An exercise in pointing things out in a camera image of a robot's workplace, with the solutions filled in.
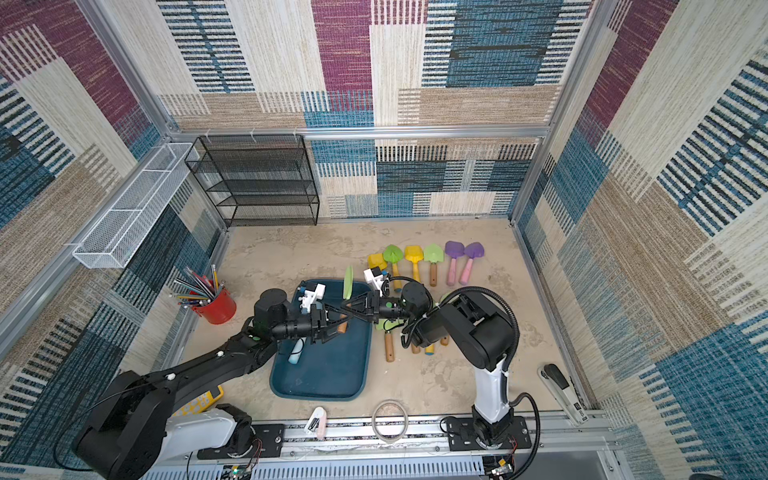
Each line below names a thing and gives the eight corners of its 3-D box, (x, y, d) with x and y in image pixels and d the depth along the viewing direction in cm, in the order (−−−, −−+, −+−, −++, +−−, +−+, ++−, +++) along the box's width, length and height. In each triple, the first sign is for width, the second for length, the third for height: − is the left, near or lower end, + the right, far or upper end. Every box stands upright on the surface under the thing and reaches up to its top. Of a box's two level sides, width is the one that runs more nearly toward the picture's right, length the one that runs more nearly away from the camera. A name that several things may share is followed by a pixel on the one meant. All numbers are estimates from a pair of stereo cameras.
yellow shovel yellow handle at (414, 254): (406, 280, 105) (406, 276, 103) (405, 249, 113) (405, 245, 111) (425, 280, 104) (425, 276, 103) (422, 249, 113) (422, 245, 111)
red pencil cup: (208, 327, 95) (191, 310, 87) (212, 310, 98) (196, 293, 90) (233, 323, 96) (219, 306, 87) (236, 307, 99) (222, 289, 91)
